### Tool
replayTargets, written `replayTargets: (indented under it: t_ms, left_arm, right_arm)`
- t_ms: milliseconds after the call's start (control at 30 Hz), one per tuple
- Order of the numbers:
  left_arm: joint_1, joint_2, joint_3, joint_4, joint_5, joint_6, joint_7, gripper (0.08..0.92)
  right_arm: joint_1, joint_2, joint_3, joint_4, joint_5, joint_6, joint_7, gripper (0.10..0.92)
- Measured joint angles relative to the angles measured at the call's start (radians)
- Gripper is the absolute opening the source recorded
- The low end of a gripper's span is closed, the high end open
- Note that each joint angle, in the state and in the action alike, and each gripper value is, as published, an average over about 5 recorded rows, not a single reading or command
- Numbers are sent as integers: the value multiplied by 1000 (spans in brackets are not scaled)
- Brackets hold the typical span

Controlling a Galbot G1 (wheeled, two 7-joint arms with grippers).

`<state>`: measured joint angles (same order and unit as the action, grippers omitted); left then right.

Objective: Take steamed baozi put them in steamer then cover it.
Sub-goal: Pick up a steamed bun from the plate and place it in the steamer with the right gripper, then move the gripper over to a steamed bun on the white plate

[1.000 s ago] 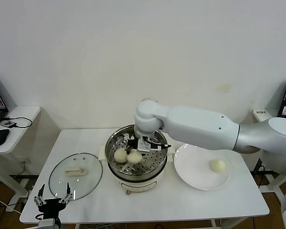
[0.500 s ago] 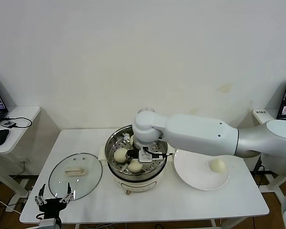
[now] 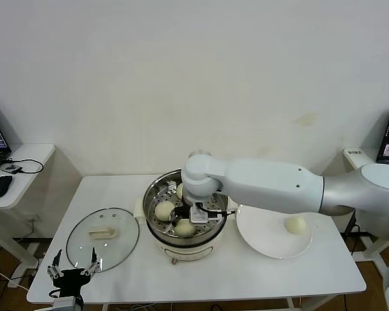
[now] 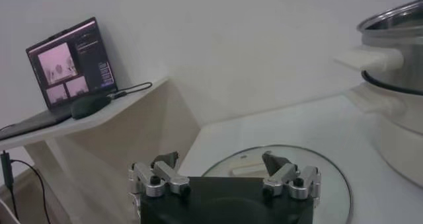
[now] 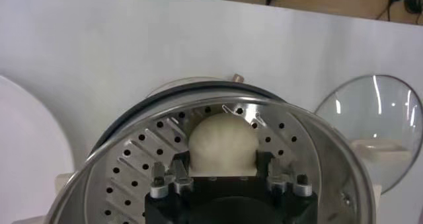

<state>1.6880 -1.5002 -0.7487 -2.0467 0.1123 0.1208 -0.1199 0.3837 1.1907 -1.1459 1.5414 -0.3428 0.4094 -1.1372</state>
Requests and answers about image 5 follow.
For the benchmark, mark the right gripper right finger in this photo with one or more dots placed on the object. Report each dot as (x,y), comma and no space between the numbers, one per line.
(284,184)

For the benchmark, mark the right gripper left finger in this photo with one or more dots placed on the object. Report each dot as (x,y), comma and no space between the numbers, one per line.
(180,182)

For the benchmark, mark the white steamed baozi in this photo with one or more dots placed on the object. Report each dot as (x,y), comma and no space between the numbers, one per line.
(223,142)

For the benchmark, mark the round glass pot lid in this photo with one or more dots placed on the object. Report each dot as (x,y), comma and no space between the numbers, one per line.
(373,113)

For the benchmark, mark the stainless steel steamer basket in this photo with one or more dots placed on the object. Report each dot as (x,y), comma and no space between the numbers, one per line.
(330,166)

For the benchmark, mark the white round plate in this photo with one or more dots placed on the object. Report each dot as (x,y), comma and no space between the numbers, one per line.
(29,159)

